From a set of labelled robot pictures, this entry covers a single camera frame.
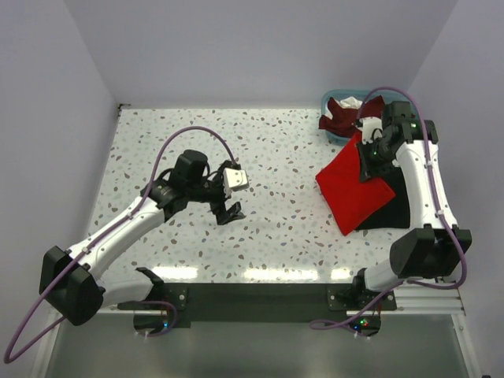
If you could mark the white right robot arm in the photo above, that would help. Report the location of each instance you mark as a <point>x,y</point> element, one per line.
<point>434,246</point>

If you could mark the aluminium frame rail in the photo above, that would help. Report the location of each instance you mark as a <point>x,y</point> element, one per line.
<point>416,300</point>

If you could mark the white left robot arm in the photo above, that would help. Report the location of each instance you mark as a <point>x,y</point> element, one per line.
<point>70,278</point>

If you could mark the dark maroon t shirt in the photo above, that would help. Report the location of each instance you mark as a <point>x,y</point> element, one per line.
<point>342,121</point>

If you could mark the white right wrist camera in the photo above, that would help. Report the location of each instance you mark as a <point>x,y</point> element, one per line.
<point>370,128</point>

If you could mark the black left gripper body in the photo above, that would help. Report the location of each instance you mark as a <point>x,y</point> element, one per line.
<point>212,191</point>

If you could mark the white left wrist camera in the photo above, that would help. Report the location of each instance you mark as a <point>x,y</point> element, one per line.
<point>234,180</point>

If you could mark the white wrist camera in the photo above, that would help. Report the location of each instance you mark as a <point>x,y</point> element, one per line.
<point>234,180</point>
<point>370,128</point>

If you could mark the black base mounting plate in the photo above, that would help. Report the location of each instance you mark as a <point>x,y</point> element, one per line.
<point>320,305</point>

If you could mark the red t shirt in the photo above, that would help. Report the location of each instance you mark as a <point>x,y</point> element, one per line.
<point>350,200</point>

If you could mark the folded black t shirt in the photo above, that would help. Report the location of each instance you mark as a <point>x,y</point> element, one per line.
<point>396,213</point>

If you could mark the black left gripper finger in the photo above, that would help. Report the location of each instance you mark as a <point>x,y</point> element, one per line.
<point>234,209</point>
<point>228,218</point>

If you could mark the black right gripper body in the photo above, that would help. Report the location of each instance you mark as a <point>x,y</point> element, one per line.
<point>376,159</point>

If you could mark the translucent blue plastic bin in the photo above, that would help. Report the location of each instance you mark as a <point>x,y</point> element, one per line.
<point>339,94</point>

